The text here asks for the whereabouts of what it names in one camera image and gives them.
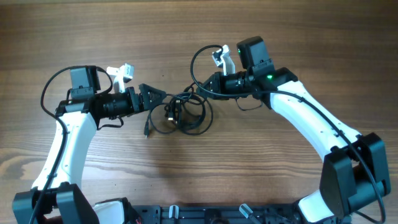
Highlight thick black USB cable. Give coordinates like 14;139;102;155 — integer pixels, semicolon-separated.
143;93;214;138

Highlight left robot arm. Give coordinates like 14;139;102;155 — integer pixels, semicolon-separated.
12;65;167;223

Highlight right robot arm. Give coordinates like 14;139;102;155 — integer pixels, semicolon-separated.
197;36;391;223

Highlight right camera cable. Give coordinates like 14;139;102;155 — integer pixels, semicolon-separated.
190;44;387;224

